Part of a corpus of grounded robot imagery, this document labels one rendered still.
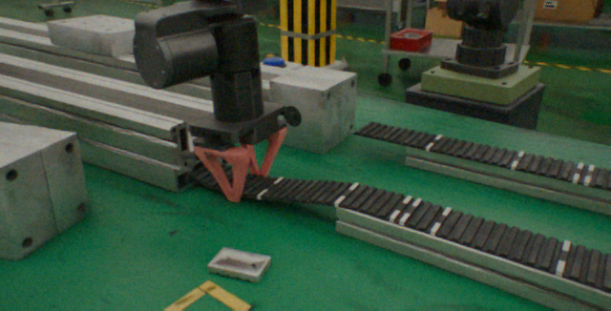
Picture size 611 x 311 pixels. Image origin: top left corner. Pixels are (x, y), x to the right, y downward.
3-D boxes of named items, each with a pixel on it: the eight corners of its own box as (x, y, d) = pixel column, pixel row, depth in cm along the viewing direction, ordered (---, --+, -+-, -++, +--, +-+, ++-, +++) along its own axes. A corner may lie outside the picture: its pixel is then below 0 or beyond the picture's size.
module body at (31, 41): (305, 121, 83) (305, 72, 80) (270, 141, 76) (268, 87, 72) (11, 54, 123) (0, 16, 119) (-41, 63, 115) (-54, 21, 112)
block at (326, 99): (362, 128, 81) (365, 70, 77) (322, 155, 71) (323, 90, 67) (313, 117, 85) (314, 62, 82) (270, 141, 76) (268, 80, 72)
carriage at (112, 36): (164, 60, 97) (159, 24, 95) (115, 72, 89) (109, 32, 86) (107, 49, 105) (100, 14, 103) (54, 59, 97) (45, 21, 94)
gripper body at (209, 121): (188, 139, 56) (179, 73, 53) (244, 112, 64) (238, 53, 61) (237, 149, 53) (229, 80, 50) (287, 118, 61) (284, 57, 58)
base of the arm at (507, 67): (520, 70, 99) (462, 60, 107) (528, 27, 96) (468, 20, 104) (495, 79, 94) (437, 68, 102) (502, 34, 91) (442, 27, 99)
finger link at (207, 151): (199, 203, 59) (187, 128, 56) (236, 178, 65) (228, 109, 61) (246, 217, 56) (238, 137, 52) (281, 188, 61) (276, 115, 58)
